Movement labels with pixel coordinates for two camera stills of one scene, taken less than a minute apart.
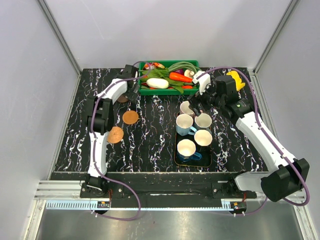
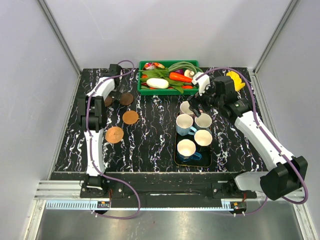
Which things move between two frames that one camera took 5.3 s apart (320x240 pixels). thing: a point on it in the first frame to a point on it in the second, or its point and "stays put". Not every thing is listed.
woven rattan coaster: [115, 135] stays put
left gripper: [132, 93] to [116, 94]
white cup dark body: [203, 137] stays put
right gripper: [210, 87] stays put
